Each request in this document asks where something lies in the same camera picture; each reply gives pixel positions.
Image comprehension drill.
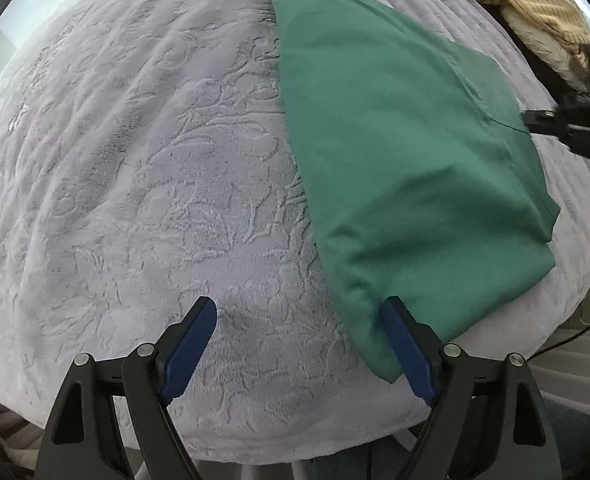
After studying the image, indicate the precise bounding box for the lavender embossed bed blanket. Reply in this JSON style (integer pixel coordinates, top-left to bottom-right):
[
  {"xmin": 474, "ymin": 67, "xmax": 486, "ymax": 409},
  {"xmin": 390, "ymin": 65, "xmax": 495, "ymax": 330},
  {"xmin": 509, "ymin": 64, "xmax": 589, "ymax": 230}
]
[{"xmin": 0, "ymin": 0, "xmax": 590, "ymax": 466}]

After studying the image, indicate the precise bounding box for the black garment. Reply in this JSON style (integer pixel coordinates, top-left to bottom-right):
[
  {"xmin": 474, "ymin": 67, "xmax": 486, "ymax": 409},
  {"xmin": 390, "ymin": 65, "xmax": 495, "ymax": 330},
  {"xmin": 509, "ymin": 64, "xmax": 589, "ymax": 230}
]
[{"xmin": 481, "ymin": 4, "xmax": 587, "ymax": 102}]

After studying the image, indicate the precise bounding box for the cream cable knit sweater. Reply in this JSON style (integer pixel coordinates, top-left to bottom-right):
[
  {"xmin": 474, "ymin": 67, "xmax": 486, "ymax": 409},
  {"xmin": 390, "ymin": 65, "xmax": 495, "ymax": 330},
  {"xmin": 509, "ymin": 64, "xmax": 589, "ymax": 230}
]
[{"xmin": 500, "ymin": 6, "xmax": 589, "ymax": 91}]

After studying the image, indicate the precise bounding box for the beige striped garment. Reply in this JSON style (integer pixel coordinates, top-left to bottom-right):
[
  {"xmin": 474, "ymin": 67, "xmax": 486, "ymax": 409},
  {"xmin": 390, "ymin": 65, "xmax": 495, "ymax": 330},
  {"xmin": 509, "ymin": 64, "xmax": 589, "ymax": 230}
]
[{"xmin": 477, "ymin": 0, "xmax": 590, "ymax": 73}]

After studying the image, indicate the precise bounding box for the black cable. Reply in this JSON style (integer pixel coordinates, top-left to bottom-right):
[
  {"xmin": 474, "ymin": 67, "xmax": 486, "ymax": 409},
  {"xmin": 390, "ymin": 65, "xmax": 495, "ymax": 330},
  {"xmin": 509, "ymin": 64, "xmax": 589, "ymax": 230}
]
[{"xmin": 527, "ymin": 309, "xmax": 590, "ymax": 363}]

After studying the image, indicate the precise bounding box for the green work jacket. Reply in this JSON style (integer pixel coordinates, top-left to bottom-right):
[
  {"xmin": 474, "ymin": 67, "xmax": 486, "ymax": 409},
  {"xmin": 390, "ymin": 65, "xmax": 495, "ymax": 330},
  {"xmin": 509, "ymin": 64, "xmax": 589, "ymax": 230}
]
[{"xmin": 272, "ymin": 0, "xmax": 560, "ymax": 382}]

